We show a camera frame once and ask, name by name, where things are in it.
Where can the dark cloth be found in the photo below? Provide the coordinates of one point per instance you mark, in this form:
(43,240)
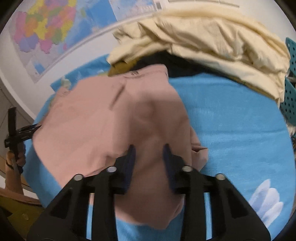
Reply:
(182,66)

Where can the mustard cloth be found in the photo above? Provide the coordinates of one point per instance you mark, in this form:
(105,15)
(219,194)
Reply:
(120,67)

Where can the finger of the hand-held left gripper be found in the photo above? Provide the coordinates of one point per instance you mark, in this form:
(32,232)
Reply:
(27,135)
(30,128)

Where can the cream garment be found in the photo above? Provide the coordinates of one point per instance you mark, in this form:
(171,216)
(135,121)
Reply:
(208,39)

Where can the person's left forearm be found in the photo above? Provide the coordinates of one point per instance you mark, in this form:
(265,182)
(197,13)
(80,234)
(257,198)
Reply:
(12,180)

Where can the blue printed blanket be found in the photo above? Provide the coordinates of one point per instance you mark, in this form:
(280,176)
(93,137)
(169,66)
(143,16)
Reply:
(231,127)

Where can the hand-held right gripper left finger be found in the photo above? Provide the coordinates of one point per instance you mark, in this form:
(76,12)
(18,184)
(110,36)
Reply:
(130,166)

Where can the pink zip jacket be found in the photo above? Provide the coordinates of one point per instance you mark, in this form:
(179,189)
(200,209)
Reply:
(104,115)

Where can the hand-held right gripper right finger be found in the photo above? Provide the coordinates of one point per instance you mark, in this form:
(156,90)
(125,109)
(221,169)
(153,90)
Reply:
(167,166)

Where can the colourful wall map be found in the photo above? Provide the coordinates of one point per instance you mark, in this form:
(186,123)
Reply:
(46,30)

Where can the teal perforated basket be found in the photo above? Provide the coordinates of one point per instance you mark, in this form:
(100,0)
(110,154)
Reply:
(289,97)

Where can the wooden bed frame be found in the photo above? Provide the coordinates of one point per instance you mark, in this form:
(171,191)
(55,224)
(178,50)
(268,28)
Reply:
(20,197)

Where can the person's left hand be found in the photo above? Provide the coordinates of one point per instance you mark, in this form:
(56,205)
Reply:
(21,158)

